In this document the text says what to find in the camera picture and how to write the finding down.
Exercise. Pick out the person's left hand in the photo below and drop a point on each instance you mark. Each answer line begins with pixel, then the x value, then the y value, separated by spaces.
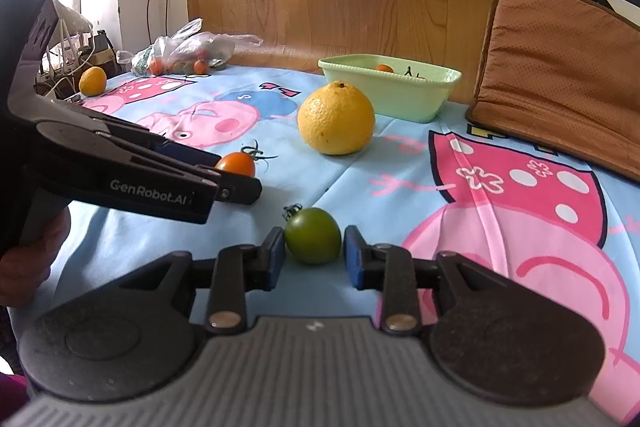
pixel 35 272

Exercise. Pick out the large yellow citrus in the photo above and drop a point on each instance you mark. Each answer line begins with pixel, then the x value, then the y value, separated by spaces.
pixel 336 119

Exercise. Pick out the light green plastic basin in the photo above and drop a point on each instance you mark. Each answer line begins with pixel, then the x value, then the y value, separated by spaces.
pixel 400 99

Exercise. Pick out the clear plastic bag of tomatoes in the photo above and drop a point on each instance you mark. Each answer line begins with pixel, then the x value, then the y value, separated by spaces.
pixel 195 49

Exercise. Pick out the green tomato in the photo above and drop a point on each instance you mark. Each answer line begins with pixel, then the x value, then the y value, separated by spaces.
pixel 314 236

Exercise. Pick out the magenta clothing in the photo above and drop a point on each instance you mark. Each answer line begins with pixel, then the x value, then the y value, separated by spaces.
pixel 12 392

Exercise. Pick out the brown seat cushion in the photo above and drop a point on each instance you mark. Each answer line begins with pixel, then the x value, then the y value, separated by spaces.
pixel 560 72

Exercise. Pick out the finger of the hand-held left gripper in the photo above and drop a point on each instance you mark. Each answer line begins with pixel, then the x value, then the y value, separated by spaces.
pixel 190 152
pixel 240 191

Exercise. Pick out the dark small box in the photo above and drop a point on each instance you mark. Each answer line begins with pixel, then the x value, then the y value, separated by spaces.
pixel 104 49

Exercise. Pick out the orange tomato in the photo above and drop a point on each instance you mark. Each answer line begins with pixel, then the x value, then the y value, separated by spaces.
pixel 384 68
pixel 237 164

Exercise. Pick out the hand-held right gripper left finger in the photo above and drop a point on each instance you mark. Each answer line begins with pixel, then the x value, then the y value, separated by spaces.
pixel 275 262

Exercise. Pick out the orange mandarin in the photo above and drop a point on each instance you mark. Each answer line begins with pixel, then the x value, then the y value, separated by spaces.
pixel 93 82

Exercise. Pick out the blue cartoon pig blanket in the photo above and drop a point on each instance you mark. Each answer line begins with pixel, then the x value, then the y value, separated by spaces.
pixel 400 187

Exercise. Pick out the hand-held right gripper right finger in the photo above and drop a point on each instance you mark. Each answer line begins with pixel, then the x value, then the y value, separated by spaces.
pixel 354 262

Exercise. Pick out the dark tomato with stem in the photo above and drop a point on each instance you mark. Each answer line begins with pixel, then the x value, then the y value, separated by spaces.
pixel 415 74

